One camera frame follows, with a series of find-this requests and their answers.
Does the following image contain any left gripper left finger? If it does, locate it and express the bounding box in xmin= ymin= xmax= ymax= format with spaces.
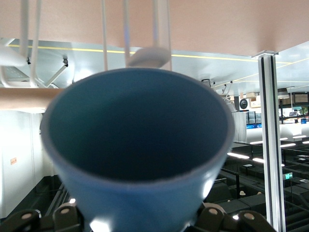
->
xmin=0 ymin=203 xmax=84 ymax=232

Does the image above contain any white wire cup rack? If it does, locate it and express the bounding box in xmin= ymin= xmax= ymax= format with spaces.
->
xmin=0 ymin=0 xmax=172 ymax=114

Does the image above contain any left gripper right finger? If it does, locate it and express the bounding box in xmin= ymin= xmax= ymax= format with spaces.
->
xmin=193 ymin=202 xmax=277 ymax=232

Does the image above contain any blue plastic cup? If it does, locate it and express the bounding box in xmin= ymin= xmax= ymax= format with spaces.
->
xmin=40 ymin=67 xmax=235 ymax=232

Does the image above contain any white metal leg strut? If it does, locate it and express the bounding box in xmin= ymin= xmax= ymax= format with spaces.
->
xmin=47 ymin=56 xmax=70 ymax=88

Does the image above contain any aluminium frame post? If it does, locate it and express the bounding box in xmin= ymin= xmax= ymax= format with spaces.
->
xmin=251 ymin=50 xmax=283 ymax=232

